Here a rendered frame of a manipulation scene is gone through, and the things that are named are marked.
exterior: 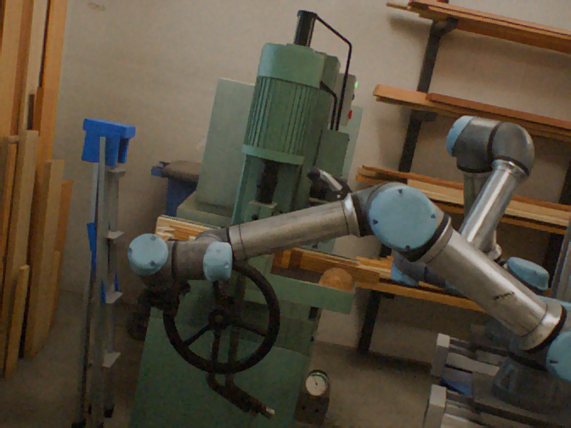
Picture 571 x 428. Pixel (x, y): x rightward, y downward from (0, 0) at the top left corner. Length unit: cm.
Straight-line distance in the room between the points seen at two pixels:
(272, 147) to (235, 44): 242
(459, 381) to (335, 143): 78
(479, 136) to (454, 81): 251
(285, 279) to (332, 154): 47
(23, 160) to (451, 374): 189
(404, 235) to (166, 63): 317
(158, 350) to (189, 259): 67
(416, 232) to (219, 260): 37
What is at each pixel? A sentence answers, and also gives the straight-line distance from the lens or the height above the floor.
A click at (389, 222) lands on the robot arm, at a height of 116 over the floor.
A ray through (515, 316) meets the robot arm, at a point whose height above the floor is 103.
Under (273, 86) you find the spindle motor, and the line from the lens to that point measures 195.
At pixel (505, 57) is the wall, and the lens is 453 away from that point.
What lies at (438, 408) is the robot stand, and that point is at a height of 77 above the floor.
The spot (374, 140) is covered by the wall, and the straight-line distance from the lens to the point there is 435.
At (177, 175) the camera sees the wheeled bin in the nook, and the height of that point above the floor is 91.
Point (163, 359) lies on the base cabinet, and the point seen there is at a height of 60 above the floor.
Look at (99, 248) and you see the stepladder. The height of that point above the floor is 71.
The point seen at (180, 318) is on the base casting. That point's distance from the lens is 198.
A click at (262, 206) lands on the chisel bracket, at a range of 200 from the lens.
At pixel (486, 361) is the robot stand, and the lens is 212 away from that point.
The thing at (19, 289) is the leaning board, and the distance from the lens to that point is 319.
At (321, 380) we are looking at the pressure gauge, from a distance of 190.
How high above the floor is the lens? 131
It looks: 7 degrees down
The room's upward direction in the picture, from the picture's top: 12 degrees clockwise
